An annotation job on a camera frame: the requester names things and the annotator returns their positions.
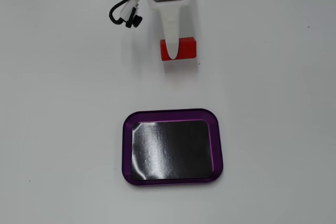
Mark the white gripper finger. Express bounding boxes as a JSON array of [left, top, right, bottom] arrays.
[[145, 0, 190, 60]]

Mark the red cube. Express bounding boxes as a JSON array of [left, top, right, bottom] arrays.
[[160, 37, 197, 61]]

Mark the purple metal tray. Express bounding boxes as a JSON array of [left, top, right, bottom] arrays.
[[122, 108, 224, 188]]

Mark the black tray mat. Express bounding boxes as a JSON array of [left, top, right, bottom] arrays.
[[131, 119, 215, 181]]

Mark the thin black looped cable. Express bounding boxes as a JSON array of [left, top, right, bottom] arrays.
[[109, 0, 143, 29]]

